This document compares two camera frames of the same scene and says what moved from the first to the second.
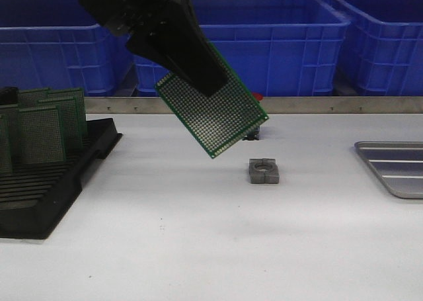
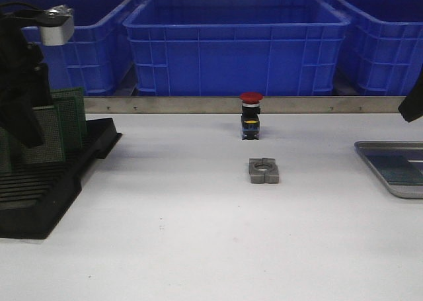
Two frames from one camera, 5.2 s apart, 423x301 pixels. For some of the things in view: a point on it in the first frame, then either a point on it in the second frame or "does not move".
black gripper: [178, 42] → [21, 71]
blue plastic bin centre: [271, 45] does not move
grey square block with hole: [264, 171] does not move
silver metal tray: [398, 164] does not move
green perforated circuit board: [219, 120] → [399, 167]
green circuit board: [41, 135] does not move
